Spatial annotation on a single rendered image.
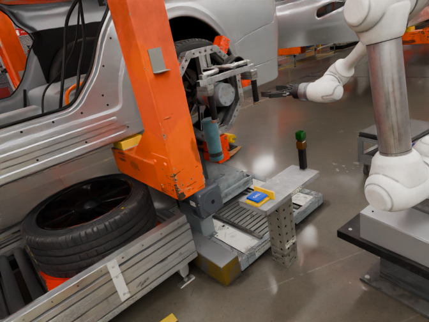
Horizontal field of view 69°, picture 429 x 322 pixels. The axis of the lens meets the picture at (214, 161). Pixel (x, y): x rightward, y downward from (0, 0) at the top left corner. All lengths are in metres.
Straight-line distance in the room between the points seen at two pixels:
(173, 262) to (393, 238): 0.99
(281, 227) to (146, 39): 1.05
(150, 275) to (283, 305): 0.64
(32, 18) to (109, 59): 1.80
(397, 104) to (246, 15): 1.49
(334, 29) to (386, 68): 3.01
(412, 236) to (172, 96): 1.05
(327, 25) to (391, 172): 3.09
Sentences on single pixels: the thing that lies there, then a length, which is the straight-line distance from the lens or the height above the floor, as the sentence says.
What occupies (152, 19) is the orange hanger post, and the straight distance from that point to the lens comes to 1.31.
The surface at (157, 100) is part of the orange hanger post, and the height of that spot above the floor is 0.99.
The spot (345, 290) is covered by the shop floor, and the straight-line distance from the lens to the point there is 1.67.
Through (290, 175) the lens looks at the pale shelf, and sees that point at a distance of 1.65.
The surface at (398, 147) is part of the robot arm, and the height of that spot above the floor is 0.74.
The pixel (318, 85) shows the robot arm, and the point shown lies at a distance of 1.60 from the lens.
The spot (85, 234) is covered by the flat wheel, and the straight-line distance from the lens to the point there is 1.53.
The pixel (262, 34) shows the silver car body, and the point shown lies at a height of 1.10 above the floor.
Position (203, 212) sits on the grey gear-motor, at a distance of 1.78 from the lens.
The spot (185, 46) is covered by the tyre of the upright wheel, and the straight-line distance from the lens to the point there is 1.94.
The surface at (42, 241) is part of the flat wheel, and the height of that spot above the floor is 0.49.
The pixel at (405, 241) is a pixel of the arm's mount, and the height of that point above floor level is 0.37.
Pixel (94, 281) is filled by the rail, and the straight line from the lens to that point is 1.50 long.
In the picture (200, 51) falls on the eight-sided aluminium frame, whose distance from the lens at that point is 1.90.
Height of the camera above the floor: 1.21
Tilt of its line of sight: 23 degrees down
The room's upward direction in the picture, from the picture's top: 12 degrees counter-clockwise
